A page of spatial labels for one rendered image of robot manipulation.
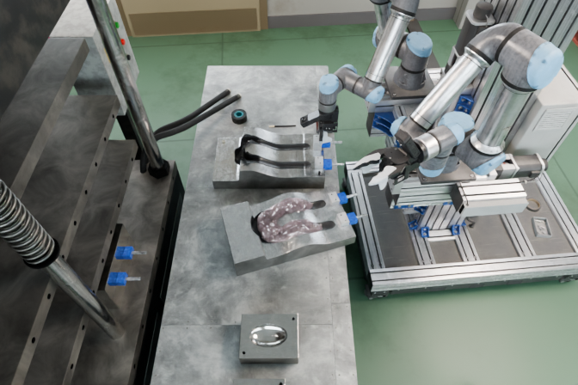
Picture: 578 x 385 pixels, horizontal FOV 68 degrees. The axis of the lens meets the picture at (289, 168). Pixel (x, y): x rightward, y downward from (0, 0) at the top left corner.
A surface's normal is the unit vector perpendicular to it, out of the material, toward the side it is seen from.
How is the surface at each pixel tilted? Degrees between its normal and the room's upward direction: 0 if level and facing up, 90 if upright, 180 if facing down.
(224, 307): 0
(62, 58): 0
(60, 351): 0
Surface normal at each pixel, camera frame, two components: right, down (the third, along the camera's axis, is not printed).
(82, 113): 0.00, -0.62
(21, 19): 1.00, 0.00
